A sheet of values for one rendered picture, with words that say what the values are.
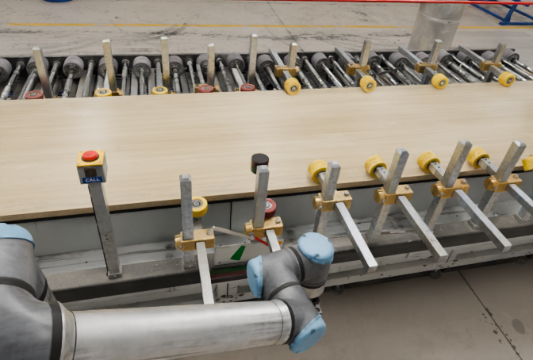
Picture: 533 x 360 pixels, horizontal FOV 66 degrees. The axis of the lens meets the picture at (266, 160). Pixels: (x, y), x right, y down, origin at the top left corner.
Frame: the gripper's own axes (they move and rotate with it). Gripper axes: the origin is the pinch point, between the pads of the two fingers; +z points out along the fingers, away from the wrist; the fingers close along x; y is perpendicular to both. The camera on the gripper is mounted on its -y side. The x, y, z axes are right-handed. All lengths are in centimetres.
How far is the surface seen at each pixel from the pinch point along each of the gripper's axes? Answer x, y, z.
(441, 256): 49, -5, -13
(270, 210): 1.1, -39.2, -8.0
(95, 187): -55, -35, -30
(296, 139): 24, -84, -7
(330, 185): 20.3, -35.0, -21.1
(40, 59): -91, -144, -22
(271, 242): -0.9, -28.3, -3.3
